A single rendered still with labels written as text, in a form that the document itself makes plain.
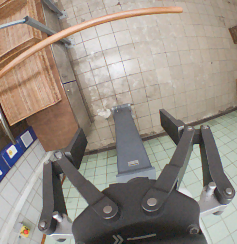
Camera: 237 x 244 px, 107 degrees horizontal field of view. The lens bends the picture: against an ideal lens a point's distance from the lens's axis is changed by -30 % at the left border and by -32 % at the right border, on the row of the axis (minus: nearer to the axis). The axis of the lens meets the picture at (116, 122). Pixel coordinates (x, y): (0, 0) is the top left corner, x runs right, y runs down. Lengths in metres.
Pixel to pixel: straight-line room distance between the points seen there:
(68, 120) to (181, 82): 1.54
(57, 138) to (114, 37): 1.36
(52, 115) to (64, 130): 0.19
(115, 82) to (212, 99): 1.61
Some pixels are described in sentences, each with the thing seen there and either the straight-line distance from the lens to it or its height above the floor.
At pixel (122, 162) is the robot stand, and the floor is 1.08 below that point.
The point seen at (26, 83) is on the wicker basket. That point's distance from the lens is 1.34.
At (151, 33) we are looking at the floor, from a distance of 1.81.
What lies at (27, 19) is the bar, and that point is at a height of 0.95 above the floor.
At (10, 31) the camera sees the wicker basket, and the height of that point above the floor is 0.59.
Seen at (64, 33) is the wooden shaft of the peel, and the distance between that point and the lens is 0.50.
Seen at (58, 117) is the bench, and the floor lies 0.58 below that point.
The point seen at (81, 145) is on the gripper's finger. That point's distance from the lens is 0.19.
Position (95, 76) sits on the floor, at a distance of 1.66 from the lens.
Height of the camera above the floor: 1.65
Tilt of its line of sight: 67 degrees down
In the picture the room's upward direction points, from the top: 175 degrees clockwise
